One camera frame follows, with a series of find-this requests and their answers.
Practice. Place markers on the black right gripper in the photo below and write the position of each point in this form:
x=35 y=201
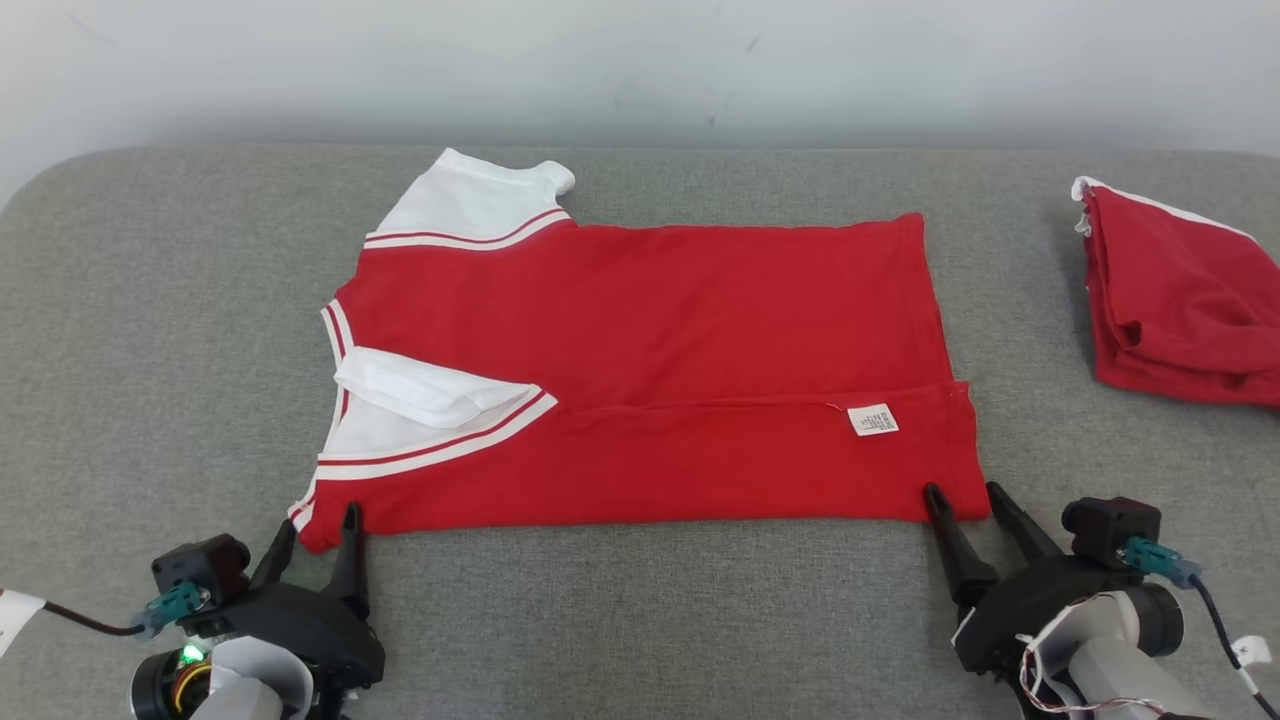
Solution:
x=1030 y=605

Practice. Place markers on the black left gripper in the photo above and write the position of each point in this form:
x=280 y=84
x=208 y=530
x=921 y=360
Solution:
x=320 y=640

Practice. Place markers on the red shorts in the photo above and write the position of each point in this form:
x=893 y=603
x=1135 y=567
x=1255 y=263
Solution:
x=1170 y=300

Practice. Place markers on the red white striped jersey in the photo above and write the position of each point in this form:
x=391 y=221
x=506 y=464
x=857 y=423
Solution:
x=650 y=320

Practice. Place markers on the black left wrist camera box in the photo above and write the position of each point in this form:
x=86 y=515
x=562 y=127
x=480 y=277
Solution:
x=200 y=568

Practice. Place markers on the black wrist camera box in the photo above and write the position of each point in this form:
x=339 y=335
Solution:
x=200 y=568
x=1110 y=530

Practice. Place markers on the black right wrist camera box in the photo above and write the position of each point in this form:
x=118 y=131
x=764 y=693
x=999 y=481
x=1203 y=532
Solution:
x=1110 y=530

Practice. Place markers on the teal left camera connector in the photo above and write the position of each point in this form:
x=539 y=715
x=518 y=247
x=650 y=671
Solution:
x=172 y=605

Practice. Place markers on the teal camera connector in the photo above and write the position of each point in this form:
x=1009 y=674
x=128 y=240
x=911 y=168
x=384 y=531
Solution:
x=172 y=605
x=1160 y=562

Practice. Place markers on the teal right camera connector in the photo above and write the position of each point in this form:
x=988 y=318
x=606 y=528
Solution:
x=1160 y=562

